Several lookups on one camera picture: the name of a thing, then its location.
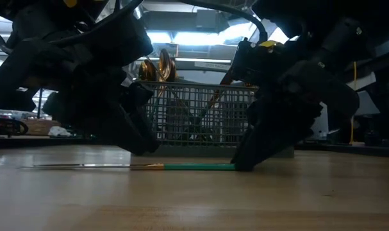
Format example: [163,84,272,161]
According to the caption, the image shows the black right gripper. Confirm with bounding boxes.
[229,22,374,171]

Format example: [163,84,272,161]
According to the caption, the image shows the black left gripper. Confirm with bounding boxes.
[0,9,161,154]

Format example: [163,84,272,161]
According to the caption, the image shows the gold knife green handle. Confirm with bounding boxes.
[210,72,235,112]
[21,162,238,172]

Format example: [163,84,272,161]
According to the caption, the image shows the white board panel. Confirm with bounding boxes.
[311,105,329,139]

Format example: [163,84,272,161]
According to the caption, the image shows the white crumpled cloth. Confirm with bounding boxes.
[47,125,72,138]

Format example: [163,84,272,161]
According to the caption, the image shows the grey mesh cutlery basket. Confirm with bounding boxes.
[129,57,294,158]

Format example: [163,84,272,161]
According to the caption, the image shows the woven wicker basket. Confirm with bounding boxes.
[22,119,62,136]

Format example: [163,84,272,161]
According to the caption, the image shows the long ceiling light bar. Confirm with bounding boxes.
[139,56,233,65]

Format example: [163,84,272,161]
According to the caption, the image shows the white angled panel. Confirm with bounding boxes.
[354,90,381,117]

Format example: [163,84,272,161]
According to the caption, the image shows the black curved background equipment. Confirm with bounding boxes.
[0,115,30,136]

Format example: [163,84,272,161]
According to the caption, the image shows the black ceiling box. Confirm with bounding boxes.
[195,9,221,31]

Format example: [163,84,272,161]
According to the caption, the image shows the yellow right cable tag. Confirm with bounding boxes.
[258,40,280,49]

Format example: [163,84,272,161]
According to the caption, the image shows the hanging yellow cable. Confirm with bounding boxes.
[349,60,358,144]

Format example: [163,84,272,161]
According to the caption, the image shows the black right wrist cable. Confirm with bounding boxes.
[181,0,269,44]

